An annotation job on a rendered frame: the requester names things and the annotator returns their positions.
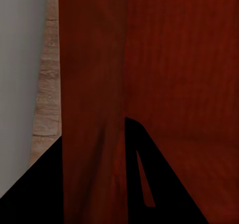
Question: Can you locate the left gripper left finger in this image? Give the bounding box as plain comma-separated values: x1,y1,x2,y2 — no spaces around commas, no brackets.
0,136,64,224

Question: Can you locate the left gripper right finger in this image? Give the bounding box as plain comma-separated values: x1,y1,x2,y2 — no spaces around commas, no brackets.
125,117,209,224

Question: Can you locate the storage box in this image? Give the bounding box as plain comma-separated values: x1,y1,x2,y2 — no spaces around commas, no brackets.
58,0,239,224

